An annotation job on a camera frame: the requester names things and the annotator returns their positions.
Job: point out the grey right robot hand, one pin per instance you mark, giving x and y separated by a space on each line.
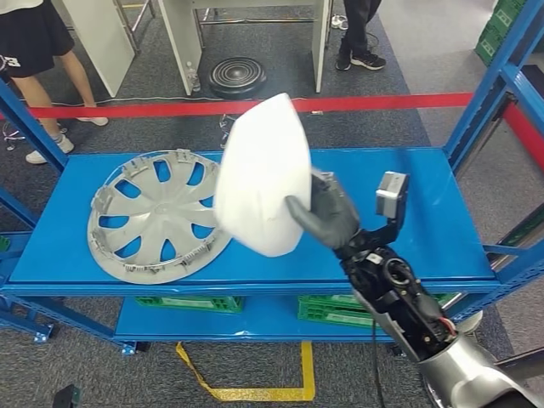
336 217

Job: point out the white plastic car part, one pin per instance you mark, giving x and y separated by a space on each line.
259 174

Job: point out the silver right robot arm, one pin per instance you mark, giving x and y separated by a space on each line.
459 377

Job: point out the red barrier belt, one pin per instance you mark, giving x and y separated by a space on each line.
529 138
382 102

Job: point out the black round stool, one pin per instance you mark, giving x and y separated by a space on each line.
237 76

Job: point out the person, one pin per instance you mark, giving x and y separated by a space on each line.
357 22
29 34

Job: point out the chrome round base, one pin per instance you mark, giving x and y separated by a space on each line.
471 322

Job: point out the clear water bottle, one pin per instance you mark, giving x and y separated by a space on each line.
194 79

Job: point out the dark metal pole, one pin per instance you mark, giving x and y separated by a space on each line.
520 234

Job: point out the silver wheel hubcap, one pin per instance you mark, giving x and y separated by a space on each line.
149 217

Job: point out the white desk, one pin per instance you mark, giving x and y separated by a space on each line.
102 39
180 39

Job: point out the grey metal bar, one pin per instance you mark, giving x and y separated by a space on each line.
523 365

